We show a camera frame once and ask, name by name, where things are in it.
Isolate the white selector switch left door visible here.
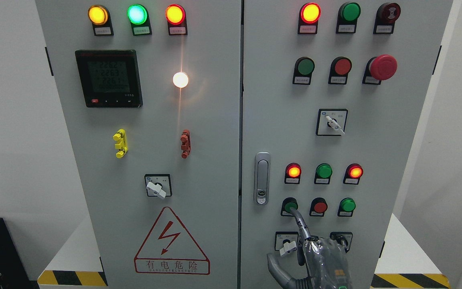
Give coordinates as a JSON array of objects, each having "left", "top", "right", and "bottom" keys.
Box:
[{"left": 144, "top": 174, "right": 172, "bottom": 199}]

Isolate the yellow terminal connector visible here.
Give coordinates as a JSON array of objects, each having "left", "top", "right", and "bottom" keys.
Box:
[{"left": 113, "top": 129, "right": 128, "bottom": 159}]

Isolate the red push button upper row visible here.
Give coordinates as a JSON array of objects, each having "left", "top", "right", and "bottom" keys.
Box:
[{"left": 328, "top": 57, "right": 352, "bottom": 85}]

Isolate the red indicator lamp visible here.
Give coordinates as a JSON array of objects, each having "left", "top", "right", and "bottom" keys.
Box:
[
  {"left": 298, "top": 2, "right": 321, "bottom": 35},
  {"left": 284, "top": 163, "right": 302, "bottom": 184},
  {"left": 165, "top": 4, "right": 187, "bottom": 35},
  {"left": 343, "top": 163, "right": 363, "bottom": 185}
]

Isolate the red emergency stop mushroom button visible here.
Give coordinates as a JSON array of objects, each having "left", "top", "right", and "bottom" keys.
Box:
[{"left": 362, "top": 54, "right": 398, "bottom": 85}]

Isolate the red terminal connector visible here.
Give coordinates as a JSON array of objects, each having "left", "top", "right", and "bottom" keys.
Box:
[{"left": 180, "top": 129, "right": 191, "bottom": 159}]

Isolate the black digital power meter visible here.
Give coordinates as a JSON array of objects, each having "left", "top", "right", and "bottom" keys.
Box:
[{"left": 75, "top": 50, "right": 143, "bottom": 108}]

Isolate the red push button row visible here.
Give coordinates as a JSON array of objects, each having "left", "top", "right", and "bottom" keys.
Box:
[
  {"left": 328, "top": 57, "right": 352, "bottom": 85},
  {"left": 309, "top": 197, "right": 328, "bottom": 217}
]

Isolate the grey electrical control cabinet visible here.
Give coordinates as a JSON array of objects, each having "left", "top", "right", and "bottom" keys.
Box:
[{"left": 36, "top": 0, "right": 453, "bottom": 289}]

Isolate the red indicator lamp top left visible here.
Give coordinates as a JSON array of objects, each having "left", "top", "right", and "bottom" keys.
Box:
[{"left": 165, "top": 4, "right": 187, "bottom": 35}]

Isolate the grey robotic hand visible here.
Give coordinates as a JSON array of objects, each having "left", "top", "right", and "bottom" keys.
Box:
[{"left": 267, "top": 208, "right": 352, "bottom": 289}]

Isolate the red push button lower row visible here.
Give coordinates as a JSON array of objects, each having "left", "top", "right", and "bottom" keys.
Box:
[{"left": 309, "top": 197, "right": 328, "bottom": 217}]

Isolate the red electrical danger warning sticker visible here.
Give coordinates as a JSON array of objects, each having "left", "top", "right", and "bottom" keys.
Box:
[{"left": 134, "top": 207, "right": 210, "bottom": 275}]

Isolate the yellow indicator lamp top left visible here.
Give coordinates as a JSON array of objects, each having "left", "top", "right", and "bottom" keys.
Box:
[{"left": 87, "top": 5, "right": 113, "bottom": 36}]

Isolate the red indicator lamp top right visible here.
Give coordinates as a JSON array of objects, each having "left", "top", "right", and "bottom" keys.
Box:
[{"left": 298, "top": 2, "right": 321, "bottom": 35}]

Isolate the black knob selector switch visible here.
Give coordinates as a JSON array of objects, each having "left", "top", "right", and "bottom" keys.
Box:
[{"left": 330, "top": 232, "right": 353, "bottom": 253}]

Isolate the green push button upper row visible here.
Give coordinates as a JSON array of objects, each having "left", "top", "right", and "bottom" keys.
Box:
[{"left": 293, "top": 57, "right": 315, "bottom": 85}]

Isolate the silver door lock handle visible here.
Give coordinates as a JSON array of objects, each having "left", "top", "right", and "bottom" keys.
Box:
[{"left": 254, "top": 152, "right": 271, "bottom": 205}]

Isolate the white platform with hazard stripes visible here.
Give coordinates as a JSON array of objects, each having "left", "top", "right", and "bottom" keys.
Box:
[{"left": 37, "top": 216, "right": 450, "bottom": 289}]

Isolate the white selector switch lower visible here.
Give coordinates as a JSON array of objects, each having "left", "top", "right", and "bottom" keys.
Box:
[{"left": 275, "top": 232, "right": 298, "bottom": 257}]

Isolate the red indicator lamp middle right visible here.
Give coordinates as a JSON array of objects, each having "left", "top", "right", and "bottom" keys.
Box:
[{"left": 343, "top": 163, "right": 363, "bottom": 185}]

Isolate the green indicator lamp middle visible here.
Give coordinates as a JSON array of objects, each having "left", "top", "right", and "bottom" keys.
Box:
[{"left": 314, "top": 163, "right": 332, "bottom": 185}]

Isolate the white selector switch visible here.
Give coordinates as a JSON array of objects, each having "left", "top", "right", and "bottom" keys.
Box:
[
  {"left": 316, "top": 109, "right": 348, "bottom": 136},
  {"left": 275, "top": 232, "right": 298, "bottom": 257}
]

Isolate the white selector switch upper right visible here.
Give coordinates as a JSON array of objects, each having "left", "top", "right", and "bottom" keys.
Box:
[{"left": 316, "top": 109, "right": 348, "bottom": 136}]

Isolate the white lit indicator lamp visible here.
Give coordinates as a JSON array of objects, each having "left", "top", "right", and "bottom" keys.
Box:
[{"left": 172, "top": 71, "right": 189, "bottom": 88}]

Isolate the red indicator lamp middle left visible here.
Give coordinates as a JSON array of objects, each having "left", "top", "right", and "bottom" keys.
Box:
[{"left": 284, "top": 163, "right": 302, "bottom": 184}]

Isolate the green start push button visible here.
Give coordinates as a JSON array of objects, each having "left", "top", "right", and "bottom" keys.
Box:
[{"left": 280, "top": 197, "right": 298, "bottom": 217}]

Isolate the green indicator lamp top left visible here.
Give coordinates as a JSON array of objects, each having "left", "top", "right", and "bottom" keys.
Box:
[{"left": 127, "top": 4, "right": 152, "bottom": 35}]

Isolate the green indicator lamp top right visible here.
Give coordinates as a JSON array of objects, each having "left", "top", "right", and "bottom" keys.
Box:
[{"left": 336, "top": 2, "right": 361, "bottom": 34}]

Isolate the green push button lower right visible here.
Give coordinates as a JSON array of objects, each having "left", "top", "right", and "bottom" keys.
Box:
[{"left": 337, "top": 197, "right": 356, "bottom": 217}]

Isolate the green indicator lamp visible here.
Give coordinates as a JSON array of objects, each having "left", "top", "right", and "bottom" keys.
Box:
[
  {"left": 336, "top": 2, "right": 361, "bottom": 34},
  {"left": 127, "top": 4, "right": 152, "bottom": 35},
  {"left": 314, "top": 163, "right": 332, "bottom": 185}
]

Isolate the dark red buzzer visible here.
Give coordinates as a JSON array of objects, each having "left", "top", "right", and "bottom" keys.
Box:
[{"left": 373, "top": 2, "right": 401, "bottom": 34}]

